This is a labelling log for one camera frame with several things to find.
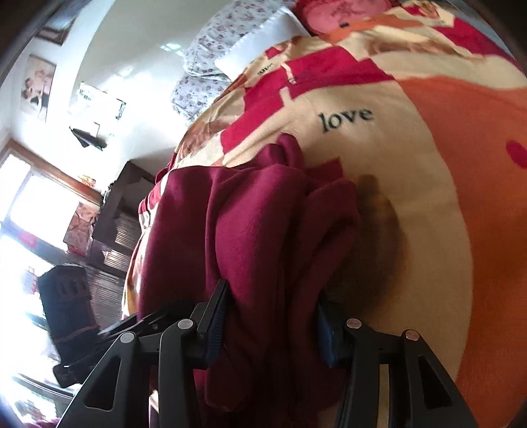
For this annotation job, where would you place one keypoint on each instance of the red patterned box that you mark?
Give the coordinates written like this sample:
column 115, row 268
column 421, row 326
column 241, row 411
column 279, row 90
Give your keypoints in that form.
column 80, row 228

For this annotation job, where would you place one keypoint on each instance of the dark wooden cabinet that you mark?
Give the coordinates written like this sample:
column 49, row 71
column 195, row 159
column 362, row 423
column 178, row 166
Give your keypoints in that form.
column 123, row 205

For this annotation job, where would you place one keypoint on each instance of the floral grey pillows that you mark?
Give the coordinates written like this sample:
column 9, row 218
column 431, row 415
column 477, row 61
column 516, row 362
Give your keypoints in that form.
column 206, row 61

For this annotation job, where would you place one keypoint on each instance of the dark red fleece sweater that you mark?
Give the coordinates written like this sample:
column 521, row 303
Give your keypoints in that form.
column 255, row 247

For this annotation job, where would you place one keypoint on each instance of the small red wall sticker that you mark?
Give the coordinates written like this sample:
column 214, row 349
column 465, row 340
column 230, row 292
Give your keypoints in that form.
column 87, row 181

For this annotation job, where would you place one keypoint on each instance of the pink cloth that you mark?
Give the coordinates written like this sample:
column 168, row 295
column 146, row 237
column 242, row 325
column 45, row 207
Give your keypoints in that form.
column 41, row 423

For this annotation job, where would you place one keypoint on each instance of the wall poster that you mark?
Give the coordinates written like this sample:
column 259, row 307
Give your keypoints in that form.
column 37, row 88

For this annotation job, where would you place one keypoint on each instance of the wooden window frame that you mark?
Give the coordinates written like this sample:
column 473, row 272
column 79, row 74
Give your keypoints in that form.
column 53, row 173

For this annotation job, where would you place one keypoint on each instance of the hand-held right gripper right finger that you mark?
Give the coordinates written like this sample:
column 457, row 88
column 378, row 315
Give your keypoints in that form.
column 329, row 341

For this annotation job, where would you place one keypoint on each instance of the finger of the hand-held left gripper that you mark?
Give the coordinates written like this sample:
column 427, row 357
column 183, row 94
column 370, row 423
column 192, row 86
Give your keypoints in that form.
column 119, row 325
column 169, row 312

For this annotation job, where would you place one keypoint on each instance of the dark picture frame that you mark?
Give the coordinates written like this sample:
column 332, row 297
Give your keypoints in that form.
column 57, row 29

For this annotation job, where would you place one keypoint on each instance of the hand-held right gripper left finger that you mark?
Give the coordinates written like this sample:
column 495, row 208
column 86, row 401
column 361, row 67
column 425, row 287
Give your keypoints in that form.
column 216, row 325

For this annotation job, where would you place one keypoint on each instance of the red orange printed blanket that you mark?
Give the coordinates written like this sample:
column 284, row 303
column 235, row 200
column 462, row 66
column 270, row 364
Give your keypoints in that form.
column 444, row 164

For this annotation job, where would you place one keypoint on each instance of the white wall calendar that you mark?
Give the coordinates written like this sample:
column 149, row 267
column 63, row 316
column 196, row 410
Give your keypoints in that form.
column 99, row 98

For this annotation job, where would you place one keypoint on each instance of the dark cloth on wall hook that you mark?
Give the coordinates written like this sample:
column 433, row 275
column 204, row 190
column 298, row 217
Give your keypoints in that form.
column 88, row 139

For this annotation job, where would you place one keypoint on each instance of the red heart cushion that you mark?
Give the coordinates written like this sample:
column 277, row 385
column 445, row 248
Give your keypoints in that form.
column 341, row 14

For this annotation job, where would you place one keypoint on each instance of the white pillow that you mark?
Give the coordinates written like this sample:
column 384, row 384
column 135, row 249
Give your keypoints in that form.
column 267, row 41

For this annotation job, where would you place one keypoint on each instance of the brown slatted panel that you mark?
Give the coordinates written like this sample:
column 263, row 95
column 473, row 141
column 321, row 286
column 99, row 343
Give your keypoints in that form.
column 113, row 280

